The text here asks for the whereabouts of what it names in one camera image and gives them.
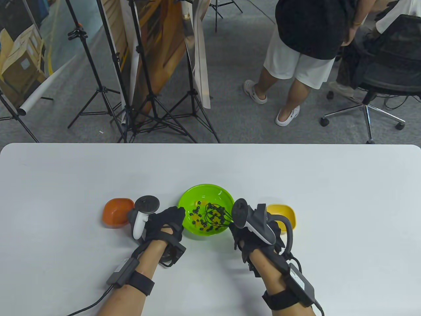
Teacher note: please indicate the person's left hand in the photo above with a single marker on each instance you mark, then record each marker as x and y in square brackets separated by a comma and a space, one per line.
[162, 220]

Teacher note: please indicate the person's right hand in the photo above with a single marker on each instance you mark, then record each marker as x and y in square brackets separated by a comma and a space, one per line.
[243, 240]

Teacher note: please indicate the pile of yellow candy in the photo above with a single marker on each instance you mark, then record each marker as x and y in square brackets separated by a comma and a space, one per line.
[196, 215]

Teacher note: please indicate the pile of chocolate beans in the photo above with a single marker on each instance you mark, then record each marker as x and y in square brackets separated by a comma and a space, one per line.
[201, 224]

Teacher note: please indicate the small orange bowl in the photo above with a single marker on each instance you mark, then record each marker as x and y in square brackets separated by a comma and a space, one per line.
[115, 212]

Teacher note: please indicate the small yellow bowl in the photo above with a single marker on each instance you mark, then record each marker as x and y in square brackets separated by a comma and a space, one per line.
[284, 210]

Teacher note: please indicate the green bowl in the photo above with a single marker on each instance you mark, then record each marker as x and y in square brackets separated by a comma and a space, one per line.
[210, 192]

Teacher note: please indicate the person's right forearm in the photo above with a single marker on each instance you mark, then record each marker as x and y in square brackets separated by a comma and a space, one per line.
[273, 279]

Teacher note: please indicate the person's left forearm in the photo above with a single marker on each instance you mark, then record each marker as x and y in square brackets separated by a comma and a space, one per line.
[151, 260]

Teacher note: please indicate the grey white hand controller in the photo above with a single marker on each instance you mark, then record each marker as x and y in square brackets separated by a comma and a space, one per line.
[147, 203]
[239, 212]

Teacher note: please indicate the black battery pack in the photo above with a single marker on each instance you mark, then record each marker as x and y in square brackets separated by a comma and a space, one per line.
[121, 273]
[301, 283]

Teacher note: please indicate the white clog sandal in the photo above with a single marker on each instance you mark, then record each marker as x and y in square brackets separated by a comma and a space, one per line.
[256, 97]
[286, 119]

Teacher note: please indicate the black light stand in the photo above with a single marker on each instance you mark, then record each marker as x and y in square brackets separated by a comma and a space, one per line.
[193, 93]
[115, 58]
[78, 34]
[28, 128]
[216, 19]
[138, 49]

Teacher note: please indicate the white hanging backdrop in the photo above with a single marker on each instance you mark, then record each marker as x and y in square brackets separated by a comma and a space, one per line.
[201, 72]

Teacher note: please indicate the brown print backdrop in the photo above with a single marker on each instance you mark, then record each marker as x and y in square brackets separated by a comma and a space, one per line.
[164, 49]

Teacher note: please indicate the black jacket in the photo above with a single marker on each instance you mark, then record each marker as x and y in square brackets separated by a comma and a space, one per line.
[358, 62]

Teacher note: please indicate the warehouse print backdrop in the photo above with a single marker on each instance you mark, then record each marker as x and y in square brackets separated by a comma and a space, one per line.
[23, 49]

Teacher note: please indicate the black office chair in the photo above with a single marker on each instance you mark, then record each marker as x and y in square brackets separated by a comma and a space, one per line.
[391, 75]

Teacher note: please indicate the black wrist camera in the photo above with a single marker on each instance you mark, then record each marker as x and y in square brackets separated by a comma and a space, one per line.
[174, 255]
[255, 270]

